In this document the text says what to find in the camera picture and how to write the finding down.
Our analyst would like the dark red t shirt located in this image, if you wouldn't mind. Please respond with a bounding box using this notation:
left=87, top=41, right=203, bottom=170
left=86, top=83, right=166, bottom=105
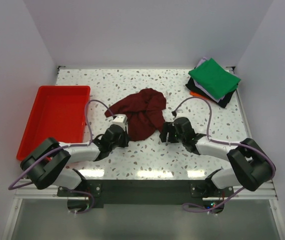
left=104, top=88, right=167, bottom=142

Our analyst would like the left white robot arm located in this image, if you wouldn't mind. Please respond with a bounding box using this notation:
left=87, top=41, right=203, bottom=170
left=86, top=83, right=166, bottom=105
left=20, top=123, right=129, bottom=190

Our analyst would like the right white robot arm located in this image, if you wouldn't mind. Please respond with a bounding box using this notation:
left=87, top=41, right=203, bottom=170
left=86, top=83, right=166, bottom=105
left=159, top=117, right=276, bottom=192

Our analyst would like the orange folded t shirt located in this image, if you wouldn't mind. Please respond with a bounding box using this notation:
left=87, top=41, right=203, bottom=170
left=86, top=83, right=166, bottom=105
left=189, top=91, right=209, bottom=100

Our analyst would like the black folded t shirt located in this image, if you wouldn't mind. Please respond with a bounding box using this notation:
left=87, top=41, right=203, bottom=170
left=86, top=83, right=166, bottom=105
left=184, top=65, right=240, bottom=109

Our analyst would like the red plastic bin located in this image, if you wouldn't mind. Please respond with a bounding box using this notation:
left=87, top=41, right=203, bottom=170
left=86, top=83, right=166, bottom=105
left=16, top=85, right=91, bottom=161

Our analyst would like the green folded t shirt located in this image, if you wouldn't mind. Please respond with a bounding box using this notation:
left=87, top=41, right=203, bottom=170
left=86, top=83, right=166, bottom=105
left=188, top=58, right=242, bottom=100

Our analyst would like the lilac folded t shirt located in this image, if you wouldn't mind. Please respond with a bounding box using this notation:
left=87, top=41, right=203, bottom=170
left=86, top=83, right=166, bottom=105
left=193, top=57, right=240, bottom=103

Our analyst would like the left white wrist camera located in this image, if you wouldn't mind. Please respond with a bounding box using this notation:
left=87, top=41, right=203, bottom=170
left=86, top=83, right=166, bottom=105
left=112, top=114, right=128, bottom=130

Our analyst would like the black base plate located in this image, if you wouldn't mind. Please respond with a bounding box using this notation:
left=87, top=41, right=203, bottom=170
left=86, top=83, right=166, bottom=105
left=57, top=178, right=235, bottom=210

